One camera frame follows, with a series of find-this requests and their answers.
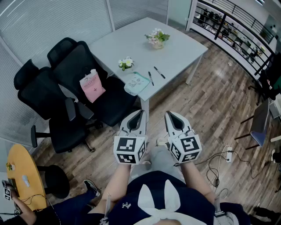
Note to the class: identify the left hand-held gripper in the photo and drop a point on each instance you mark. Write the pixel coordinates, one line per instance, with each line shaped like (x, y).
(126, 145)

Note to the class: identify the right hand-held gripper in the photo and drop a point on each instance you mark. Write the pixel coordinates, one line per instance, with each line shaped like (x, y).
(188, 147)

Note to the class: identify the teal pencil pouch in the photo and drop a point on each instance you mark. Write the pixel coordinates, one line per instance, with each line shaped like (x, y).
(136, 84)

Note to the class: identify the black pen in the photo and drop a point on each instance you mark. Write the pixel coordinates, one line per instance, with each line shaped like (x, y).
(159, 72)
(151, 78)

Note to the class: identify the person's left forearm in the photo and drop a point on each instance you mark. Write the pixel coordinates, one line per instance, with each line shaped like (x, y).
(116, 182)

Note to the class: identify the person's right forearm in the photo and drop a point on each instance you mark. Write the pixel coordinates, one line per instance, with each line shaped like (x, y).
(195, 178)

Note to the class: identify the person's grey trousers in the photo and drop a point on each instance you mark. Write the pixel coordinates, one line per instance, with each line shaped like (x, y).
(159, 158)

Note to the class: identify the pink paper bag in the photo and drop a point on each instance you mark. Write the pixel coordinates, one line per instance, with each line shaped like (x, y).
(92, 88)

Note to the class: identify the white power strip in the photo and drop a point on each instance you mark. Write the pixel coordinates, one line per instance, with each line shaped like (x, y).
(229, 154)

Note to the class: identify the white flowers in pot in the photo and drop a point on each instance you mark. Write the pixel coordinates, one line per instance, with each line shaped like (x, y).
(125, 63)

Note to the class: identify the person's navy shirt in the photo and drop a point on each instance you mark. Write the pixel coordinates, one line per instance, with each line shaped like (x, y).
(193, 204)

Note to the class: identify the grey chair with wooden legs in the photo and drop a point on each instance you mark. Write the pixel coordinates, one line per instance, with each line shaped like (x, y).
(260, 123)

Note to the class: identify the black mesh office chair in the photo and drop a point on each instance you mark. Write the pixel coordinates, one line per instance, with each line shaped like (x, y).
(74, 59)
(41, 96)

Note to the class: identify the pink flowers in pot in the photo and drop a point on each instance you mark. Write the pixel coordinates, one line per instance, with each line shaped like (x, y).
(157, 38)

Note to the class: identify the black round stool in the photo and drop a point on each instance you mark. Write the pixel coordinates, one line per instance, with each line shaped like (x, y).
(55, 181)

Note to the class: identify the black swivel chair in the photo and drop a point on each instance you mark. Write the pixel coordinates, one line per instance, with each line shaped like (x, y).
(271, 77)

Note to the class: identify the round yellow wooden table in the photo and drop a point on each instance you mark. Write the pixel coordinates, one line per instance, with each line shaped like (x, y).
(24, 158)

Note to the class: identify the white crumpled paper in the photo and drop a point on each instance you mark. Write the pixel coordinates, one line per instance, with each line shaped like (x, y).
(26, 180)

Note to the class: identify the black metal railing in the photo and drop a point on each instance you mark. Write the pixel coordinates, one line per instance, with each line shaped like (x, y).
(241, 16)

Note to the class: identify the small black device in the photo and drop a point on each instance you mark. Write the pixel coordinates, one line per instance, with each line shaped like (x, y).
(13, 185)

